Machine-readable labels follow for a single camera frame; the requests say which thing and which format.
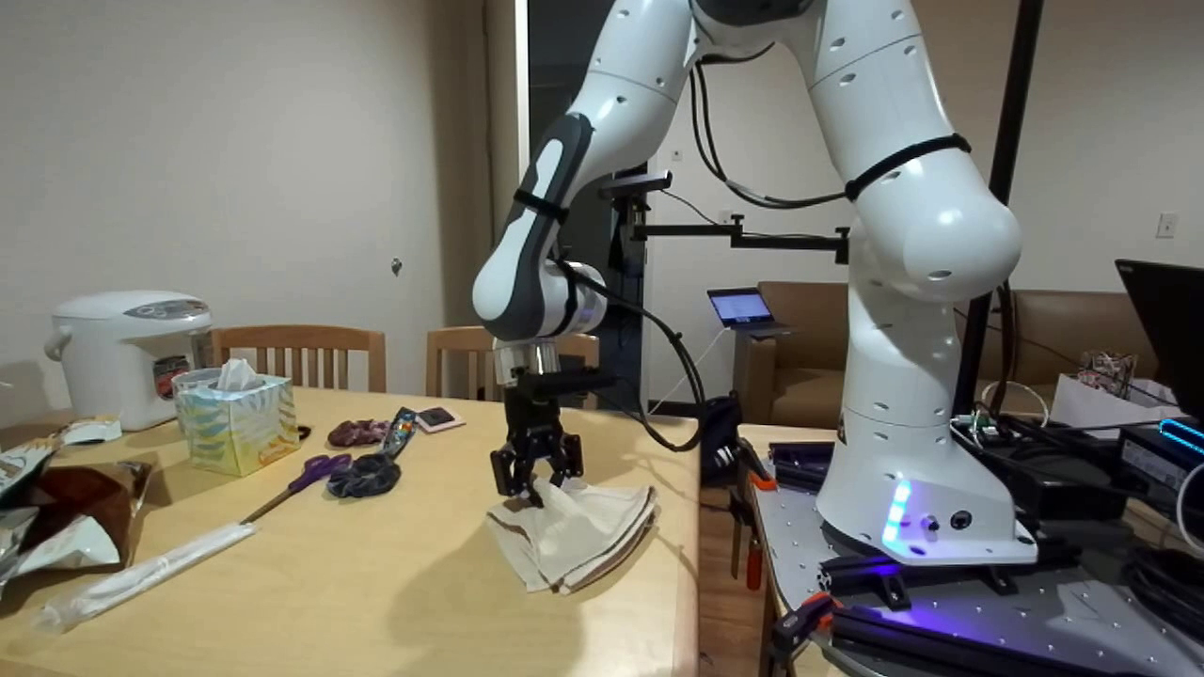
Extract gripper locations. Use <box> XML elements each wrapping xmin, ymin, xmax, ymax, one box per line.
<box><xmin>490</xmin><ymin>386</ymin><xmax>585</xmax><ymax>499</ymax></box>

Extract beige towel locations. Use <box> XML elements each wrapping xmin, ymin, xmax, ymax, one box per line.
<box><xmin>485</xmin><ymin>477</ymin><xmax>657</xmax><ymax>596</ymax></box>

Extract wooden chair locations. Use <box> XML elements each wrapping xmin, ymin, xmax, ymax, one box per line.
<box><xmin>211</xmin><ymin>324</ymin><xmax>388</xmax><ymax>394</ymax></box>
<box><xmin>424</xmin><ymin>325</ymin><xmax>601</xmax><ymax>406</ymax></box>

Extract black remote control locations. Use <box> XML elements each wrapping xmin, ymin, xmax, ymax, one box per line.
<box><xmin>380</xmin><ymin>406</ymin><xmax>420</xmax><ymax>461</ymax></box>

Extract black scrunchie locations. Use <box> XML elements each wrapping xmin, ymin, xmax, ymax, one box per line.
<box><xmin>325</xmin><ymin>453</ymin><xmax>404</xmax><ymax>500</ymax></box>

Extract purple scrunchie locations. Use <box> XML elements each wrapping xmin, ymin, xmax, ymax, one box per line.
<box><xmin>326</xmin><ymin>418</ymin><xmax>392</xmax><ymax>449</ymax></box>

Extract black bag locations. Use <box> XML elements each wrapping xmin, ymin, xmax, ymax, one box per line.
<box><xmin>700</xmin><ymin>394</ymin><xmax>746</xmax><ymax>489</ymax></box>

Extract open laptop with lit screen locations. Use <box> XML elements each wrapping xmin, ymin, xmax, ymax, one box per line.
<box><xmin>706</xmin><ymin>286</ymin><xmax>793</xmax><ymax>340</ymax></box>

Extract brown sofa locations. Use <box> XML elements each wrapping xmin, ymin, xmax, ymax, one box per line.
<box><xmin>756</xmin><ymin>279</ymin><xmax>1160</xmax><ymax>430</ymax></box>

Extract patterned tissue box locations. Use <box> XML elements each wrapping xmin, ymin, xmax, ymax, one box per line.
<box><xmin>173</xmin><ymin>358</ymin><xmax>302</xmax><ymax>478</ymax></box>

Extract white wrapped long stick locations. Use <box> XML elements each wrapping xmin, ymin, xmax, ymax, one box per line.
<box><xmin>36</xmin><ymin>522</ymin><xmax>258</xmax><ymax>634</ymax></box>

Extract white electric water boiler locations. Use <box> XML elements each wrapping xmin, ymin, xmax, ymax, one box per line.
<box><xmin>43</xmin><ymin>290</ymin><xmax>216</xmax><ymax>433</ymax></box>

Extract white crumpled wrapper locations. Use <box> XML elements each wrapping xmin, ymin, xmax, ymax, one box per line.
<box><xmin>60</xmin><ymin>416</ymin><xmax>124</xmax><ymax>447</ymax></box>

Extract brown foil snack bag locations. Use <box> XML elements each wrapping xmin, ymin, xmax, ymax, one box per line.
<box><xmin>0</xmin><ymin>460</ymin><xmax>154</xmax><ymax>589</ymax></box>

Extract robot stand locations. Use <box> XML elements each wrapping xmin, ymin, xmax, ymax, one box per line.
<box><xmin>737</xmin><ymin>422</ymin><xmax>1204</xmax><ymax>677</ymax></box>

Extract silver printed snack bag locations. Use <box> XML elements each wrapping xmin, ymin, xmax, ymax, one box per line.
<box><xmin>0</xmin><ymin>438</ymin><xmax>59</xmax><ymax>509</ymax></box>

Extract white paper bag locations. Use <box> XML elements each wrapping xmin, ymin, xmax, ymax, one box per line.
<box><xmin>1050</xmin><ymin>351</ymin><xmax>1183</xmax><ymax>430</ymax></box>

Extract black pole stand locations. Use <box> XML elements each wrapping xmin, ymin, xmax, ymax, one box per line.
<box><xmin>951</xmin><ymin>0</ymin><xmax>1046</xmax><ymax>420</ymax></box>

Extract black box with blue light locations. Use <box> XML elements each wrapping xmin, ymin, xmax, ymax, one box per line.
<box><xmin>1117</xmin><ymin>417</ymin><xmax>1204</xmax><ymax>492</ymax></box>

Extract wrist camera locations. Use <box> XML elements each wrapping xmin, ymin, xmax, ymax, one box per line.
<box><xmin>513</xmin><ymin>370</ymin><xmax>619</xmax><ymax>396</ymax></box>

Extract white cable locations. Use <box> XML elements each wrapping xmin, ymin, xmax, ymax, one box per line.
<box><xmin>648</xmin><ymin>326</ymin><xmax>736</xmax><ymax>417</ymax></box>

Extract orange handled clamp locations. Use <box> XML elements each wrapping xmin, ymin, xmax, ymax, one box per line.
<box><xmin>764</xmin><ymin>590</ymin><xmax>840</xmax><ymax>677</ymax></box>
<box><xmin>728</xmin><ymin>436</ymin><xmax>779</xmax><ymax>592</ymax></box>

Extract purple handled scissors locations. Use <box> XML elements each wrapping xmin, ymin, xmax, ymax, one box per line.
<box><xmin>239</xmin><ymin>453</ymin><xmax>355</xmax><ymax>527</ymax></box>

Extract camera on mount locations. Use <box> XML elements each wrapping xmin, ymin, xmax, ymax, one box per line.
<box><xmin>598</xmin><ymin>170</ymin><xmax>853</xmax><ymax>267</ymax></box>

